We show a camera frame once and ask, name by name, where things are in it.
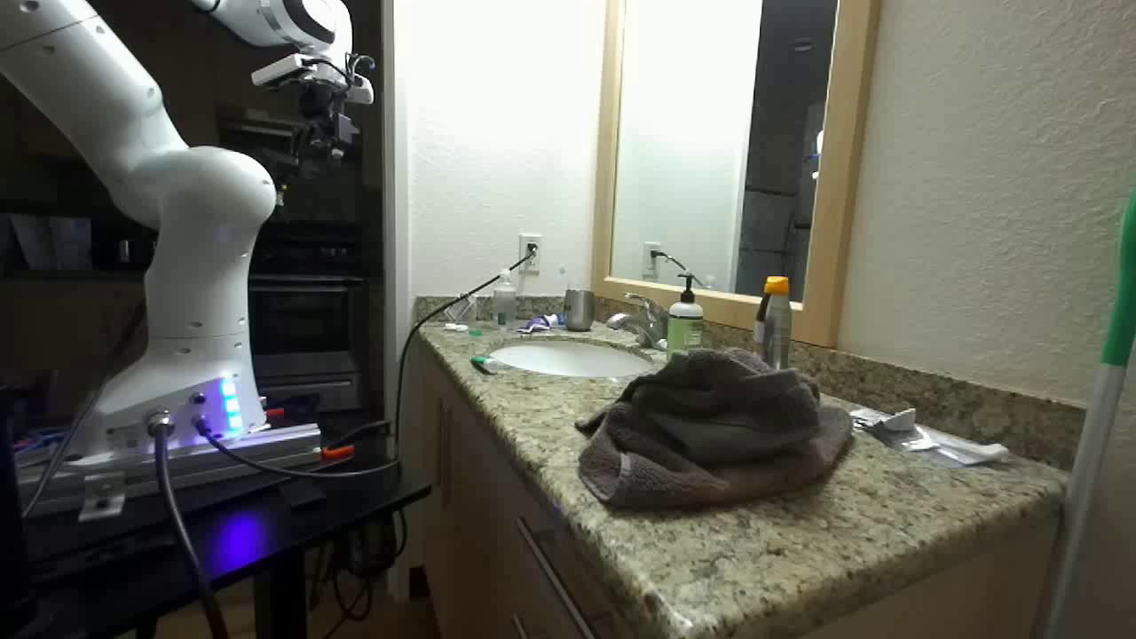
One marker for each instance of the black gripper body with camera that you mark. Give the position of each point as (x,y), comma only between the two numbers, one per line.
(325,102)

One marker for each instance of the green cream tube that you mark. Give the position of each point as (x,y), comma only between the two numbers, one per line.
(481,364)

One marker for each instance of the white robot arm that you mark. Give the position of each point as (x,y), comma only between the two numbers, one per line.
(204,202)

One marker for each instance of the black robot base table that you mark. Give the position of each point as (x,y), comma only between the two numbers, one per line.
(94,583)

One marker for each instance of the white oval sink basin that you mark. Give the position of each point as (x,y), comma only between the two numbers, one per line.
(578,361)

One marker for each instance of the metal cup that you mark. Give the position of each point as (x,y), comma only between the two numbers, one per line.
(575,310)

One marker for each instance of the chrome faucet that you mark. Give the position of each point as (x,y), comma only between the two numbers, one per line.
(640,317)

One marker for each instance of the wood framed mirror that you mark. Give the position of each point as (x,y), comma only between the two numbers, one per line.
(728,154)

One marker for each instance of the green soap pump bottle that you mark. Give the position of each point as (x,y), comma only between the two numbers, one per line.
(685,319)

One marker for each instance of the wooden vanity cabinet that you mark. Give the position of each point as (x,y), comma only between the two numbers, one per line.
(889,548)

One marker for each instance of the spray bottle with orange cap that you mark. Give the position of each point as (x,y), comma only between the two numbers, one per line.
(773,319)

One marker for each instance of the dark brown towel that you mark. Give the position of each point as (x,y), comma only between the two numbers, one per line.
(710,431)

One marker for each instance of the white plastic wrappers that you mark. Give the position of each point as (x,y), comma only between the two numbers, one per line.
(905,435)

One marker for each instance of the green and white pole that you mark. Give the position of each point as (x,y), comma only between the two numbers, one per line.
(1097,425)

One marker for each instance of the white wall outlet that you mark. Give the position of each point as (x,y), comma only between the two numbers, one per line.
(530,252)

